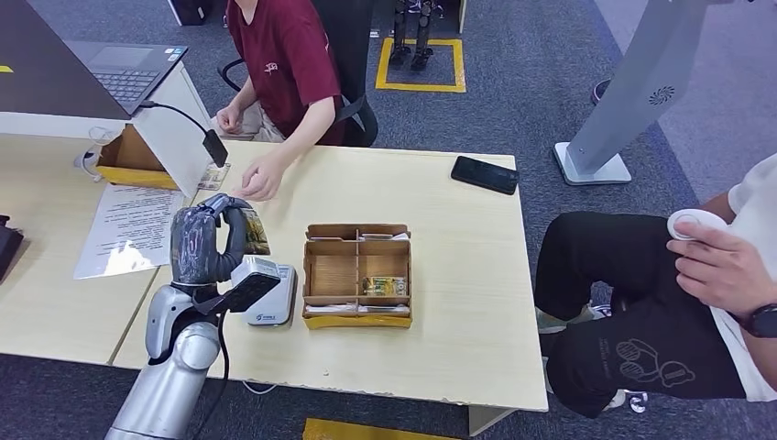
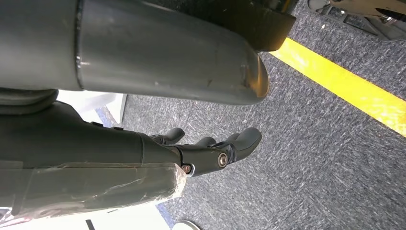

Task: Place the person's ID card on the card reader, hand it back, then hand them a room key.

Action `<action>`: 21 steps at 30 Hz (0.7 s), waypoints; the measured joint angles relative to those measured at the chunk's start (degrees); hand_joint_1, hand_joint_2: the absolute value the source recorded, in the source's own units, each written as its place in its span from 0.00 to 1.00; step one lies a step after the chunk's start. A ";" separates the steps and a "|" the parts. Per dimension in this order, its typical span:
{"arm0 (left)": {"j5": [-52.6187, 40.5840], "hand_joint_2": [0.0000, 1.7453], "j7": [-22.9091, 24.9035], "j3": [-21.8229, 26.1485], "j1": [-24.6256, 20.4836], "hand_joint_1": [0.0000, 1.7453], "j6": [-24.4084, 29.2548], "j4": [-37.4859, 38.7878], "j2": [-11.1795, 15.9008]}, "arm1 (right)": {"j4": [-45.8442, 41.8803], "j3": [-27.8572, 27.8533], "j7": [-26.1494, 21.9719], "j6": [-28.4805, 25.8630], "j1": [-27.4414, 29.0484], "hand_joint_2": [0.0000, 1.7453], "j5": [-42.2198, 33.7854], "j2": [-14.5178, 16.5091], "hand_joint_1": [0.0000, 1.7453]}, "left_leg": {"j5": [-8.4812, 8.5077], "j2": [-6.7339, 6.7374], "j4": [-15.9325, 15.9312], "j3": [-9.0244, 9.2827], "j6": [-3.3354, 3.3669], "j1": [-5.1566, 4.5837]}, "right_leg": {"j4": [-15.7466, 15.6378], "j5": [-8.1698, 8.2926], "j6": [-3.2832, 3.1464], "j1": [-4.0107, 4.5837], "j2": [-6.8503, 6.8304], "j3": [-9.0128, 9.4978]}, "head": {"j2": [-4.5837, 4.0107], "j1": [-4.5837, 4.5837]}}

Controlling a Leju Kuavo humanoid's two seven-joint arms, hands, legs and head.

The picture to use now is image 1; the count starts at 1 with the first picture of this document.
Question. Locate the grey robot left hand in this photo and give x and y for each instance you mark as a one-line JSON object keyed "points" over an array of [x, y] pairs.
{"points": [[194, 249]]}

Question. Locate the person's right hand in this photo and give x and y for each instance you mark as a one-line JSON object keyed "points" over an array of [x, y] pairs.
{"points": [[229, 119]]}

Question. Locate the person's left hand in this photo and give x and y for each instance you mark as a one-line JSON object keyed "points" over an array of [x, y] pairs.
{"points": [[719, 270], [262, 179]]}

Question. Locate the black power adapter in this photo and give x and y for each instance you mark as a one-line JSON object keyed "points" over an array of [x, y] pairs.
{"points": [[215, 148]]}

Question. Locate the white round remote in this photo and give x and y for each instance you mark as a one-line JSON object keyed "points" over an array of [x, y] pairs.
{"points": [[689, 217]]}

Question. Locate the person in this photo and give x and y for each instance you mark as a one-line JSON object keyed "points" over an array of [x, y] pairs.
{"points": [[613, 261], [285, 61]]}

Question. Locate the white card stack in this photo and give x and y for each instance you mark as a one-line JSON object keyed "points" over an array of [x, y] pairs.
{"points": [[382, 310], [331, 310], [385, 236]]}

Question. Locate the yellow green room key card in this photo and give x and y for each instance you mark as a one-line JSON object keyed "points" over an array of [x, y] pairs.
{"points": [[384, 286]]}

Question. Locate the white laptop riser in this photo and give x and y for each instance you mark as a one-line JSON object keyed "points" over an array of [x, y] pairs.
{"points": [[176, 152]]}

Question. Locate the printed paper sheet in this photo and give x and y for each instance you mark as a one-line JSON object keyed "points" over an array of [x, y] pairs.
{"points": [[130, 231]]}

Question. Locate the black wristwatch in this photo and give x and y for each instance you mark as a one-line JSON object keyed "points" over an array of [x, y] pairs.
{"points": [[762, 322]]}

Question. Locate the cardboard box with yellow edge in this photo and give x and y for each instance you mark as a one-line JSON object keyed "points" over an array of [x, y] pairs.
{"points": [[130, 161]]}

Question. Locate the black case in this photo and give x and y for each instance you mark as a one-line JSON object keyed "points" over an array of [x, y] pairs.
{"points": [[189, 11]]}

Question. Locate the wooden compartment organizer box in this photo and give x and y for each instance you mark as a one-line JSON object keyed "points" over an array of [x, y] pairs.
{"points": [[331, 273]]}

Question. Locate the black office chair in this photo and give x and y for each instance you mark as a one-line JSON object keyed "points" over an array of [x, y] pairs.
{"points": [[352, 36]]}

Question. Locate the dark laptop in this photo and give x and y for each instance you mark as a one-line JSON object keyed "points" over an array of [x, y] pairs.
{"points": [[48, 73]]}

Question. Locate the black device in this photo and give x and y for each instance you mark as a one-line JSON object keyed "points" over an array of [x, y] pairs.
{"points": [[7, 246]]}

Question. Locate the black robot legs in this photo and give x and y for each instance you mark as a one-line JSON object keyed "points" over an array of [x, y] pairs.
{"points": [[400, 36]]}

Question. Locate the grey kiosk stand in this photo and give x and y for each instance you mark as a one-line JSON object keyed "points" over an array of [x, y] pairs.
{"points": [[637, 79]]}

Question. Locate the black round floor object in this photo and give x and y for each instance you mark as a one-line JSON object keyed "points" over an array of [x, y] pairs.
{"points": [[600, 91]]}

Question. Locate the black smartphone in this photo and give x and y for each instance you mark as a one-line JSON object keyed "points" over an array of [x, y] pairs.
{"points": [[484, 175]]}

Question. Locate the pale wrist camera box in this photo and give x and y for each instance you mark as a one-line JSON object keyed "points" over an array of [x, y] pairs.
{"points": [[255, 282]]}

